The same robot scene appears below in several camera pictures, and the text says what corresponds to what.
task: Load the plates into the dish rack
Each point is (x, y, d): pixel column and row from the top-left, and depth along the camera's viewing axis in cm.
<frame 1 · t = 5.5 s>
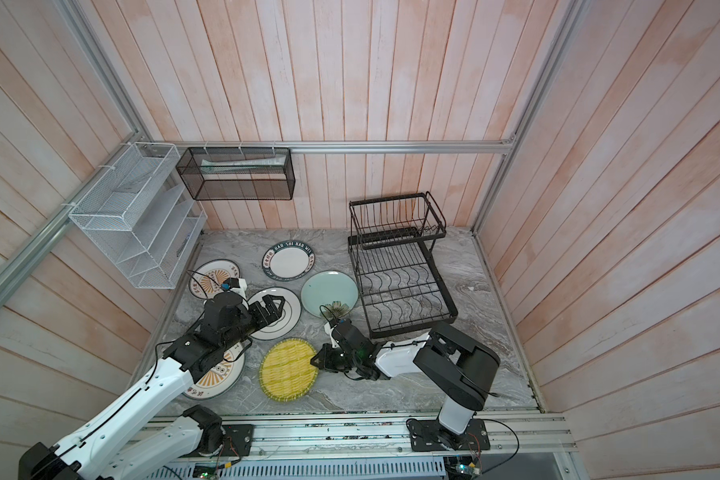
left hand: (274, 311, 79), fingers open
right hand: (310, 363, 84), fingers closed
yellow woven round plate: (285, 369, 86), on the table
mint green flower plate: (335, 290, 103), point 2 cm above the table
white plate dark rim characters: (292, 323, 94), point 2 cm above the table
white plate green lettered rim: (288, 260, 114), on the table
far orange sunburst plate: (205, 280, 107), on the table
near orange sunburst plate: (224, 382, 83), on the table

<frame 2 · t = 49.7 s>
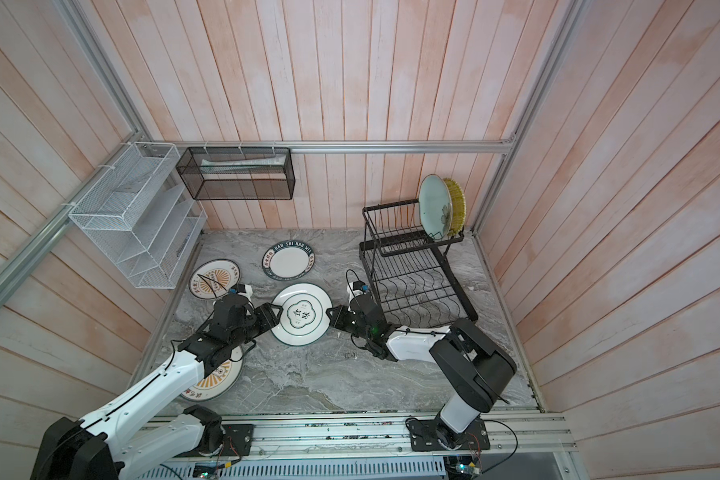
left hand: (277, 317, 83), fingers open
right hand: (324, 311, 87), fingers closed
mint green flower plate: (435, 208, 90), point 29 cm above the table
white plate dark rim characters: (304, 320, 88), point 8 cm above the table
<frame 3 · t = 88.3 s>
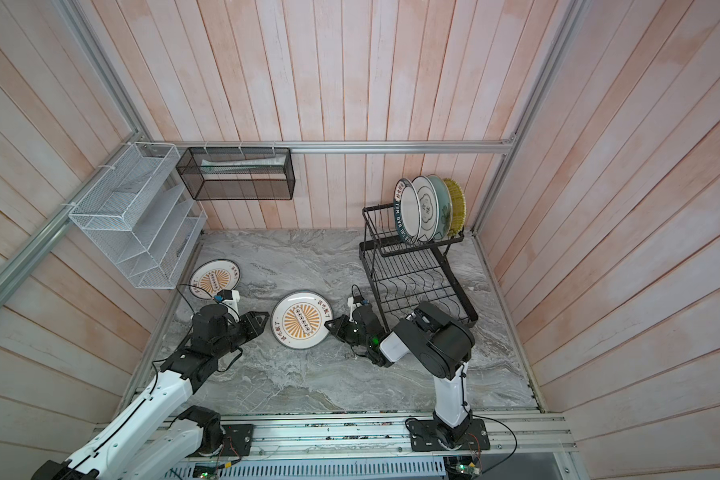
left hand: (267, 321, 82), fingers open
right hand: (322, 324, 91), fingers closed
white plate dark rim characters: (430, 209, 85), point 31 cm above the table
white plate green lettered rim: (407, 211, 92), point 26 cm above the table
near orange sunburst plate: (297, 319, 94), point 3 cm above the table
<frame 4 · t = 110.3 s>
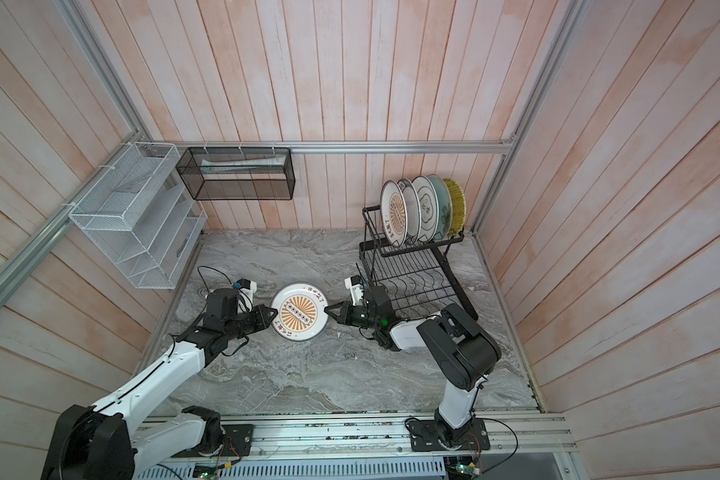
left hand: (277, 317, 84), fingers closed
right hand: (324, 311, 87), fingers closed
far orange sunburst plate: (301, 311, 87), point 11 cm above the table
near orange sunburst plate: (394, 213, 89), point 28 cm above the table
